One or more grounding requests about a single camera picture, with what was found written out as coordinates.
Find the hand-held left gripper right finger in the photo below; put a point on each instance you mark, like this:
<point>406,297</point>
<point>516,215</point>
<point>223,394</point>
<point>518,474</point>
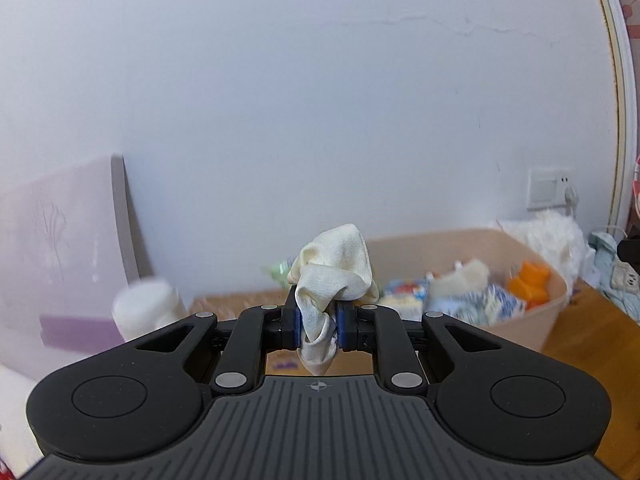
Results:
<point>341,326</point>

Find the blue and white tissue pack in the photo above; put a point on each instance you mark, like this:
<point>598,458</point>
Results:
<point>490,305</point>

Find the green snack bag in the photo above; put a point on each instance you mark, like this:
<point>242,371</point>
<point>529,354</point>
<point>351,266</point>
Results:
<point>277,272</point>

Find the beige plastic storage bin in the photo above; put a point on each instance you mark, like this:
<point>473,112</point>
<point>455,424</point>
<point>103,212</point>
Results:
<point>525,320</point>

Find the purple and white board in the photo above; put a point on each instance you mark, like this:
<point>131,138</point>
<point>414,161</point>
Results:
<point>60,240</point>

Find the pale cloth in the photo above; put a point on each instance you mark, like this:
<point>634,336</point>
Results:
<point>335,260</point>

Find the cream door frame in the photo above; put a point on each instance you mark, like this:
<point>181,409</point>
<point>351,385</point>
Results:
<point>620,110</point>

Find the wooden desktop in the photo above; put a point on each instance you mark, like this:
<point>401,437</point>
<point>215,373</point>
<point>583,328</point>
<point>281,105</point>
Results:
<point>590,340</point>

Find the orange pill bottle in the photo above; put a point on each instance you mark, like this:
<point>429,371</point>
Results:
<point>530,280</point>

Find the white wall socket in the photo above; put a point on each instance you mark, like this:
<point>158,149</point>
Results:
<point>545,187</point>

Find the light blue bedding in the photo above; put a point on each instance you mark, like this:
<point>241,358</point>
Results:
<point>600,260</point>

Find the white thermos bottle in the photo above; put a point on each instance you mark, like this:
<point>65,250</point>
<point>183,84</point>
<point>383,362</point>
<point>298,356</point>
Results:
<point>145,307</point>

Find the large white plush toy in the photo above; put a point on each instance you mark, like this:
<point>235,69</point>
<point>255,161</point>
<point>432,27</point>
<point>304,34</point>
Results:
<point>555,240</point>

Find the small white plush toy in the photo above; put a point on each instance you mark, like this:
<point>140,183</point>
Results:
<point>465,275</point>

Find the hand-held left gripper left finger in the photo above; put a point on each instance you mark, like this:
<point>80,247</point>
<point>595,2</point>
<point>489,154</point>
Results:
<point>297,327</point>

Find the white power strip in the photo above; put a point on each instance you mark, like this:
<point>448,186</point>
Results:
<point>627,275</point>

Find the small white red packet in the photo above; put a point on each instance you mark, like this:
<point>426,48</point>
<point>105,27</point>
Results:
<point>405,292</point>

